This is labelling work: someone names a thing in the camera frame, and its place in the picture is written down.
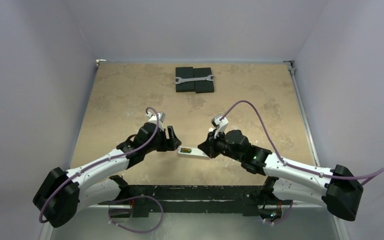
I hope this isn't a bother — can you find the white remote control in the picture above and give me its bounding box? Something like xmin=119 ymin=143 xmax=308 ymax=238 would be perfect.
xmin=177 ymin=146 xmax=209 ymax=160

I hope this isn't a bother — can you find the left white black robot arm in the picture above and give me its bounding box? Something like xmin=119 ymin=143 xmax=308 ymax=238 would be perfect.
xmin=32 ymin=122 xmax=182 ymax=228

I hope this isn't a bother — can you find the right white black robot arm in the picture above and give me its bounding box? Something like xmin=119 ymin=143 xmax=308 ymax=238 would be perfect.
xmin=198 ymin=130 xmax=364 ymax=222

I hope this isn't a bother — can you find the right black foam block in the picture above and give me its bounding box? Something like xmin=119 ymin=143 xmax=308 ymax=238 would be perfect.
xmin=193 ymin=67 xmax=215 ymax=94

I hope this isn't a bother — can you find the black foam block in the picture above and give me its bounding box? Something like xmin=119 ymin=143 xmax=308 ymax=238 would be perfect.
xmin=193 ymin=67 xmax=215 ymax=94
xmin=175 ymin=66 xmax=196 ymax=93

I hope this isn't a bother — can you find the silver open-end wrench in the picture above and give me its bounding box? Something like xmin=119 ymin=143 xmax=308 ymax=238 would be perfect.
xmin=174 ymin=74 xmax=215 ymax=85

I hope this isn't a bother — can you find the left black foam block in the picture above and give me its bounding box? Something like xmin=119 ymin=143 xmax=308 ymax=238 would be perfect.
xmin=175 ymin=66 xmax=196 ymax=93

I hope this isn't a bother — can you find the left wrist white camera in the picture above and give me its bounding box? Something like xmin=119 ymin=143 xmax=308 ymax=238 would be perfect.
xmin=146 ymin=111 xmax=166 ymax=131

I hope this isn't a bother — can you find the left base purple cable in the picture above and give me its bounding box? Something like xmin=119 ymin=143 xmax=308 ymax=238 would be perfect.
xmin=107 ymin=195 xmax=164 ymax=234

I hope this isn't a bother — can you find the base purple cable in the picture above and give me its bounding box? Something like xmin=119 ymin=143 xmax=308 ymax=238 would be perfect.
xmin=107 ymin=195 xmax=164 ymax=234
xmin=262 ymin=198 xmax=294 ymax=226

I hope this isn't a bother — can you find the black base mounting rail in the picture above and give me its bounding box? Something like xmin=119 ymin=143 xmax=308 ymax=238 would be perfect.
xmin=107 ymin=185 xmax=291 ymax=218

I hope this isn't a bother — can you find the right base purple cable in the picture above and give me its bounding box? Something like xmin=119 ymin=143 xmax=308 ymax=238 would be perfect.
xmin=262 ymin=198 xmax=294 ymax=226

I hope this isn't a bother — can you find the right aluminium frame rail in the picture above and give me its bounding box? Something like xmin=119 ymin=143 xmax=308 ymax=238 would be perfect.
xmin=283 ymin=60 xmax=350 ymax=240

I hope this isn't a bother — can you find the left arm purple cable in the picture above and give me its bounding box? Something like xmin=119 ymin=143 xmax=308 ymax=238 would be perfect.
xmin=38 ymin=106 xmax=160 ymax=224

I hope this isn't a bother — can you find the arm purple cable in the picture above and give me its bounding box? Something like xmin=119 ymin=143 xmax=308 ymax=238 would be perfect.
xmin=38 ymin=106 xmax=160 ymax=224
xmin=219 ymin=99 xmax=384 ymax=186

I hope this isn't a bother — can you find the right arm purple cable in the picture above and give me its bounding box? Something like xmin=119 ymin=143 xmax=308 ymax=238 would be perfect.
xmin=219 ymin=99 xmax=384 ymax=186

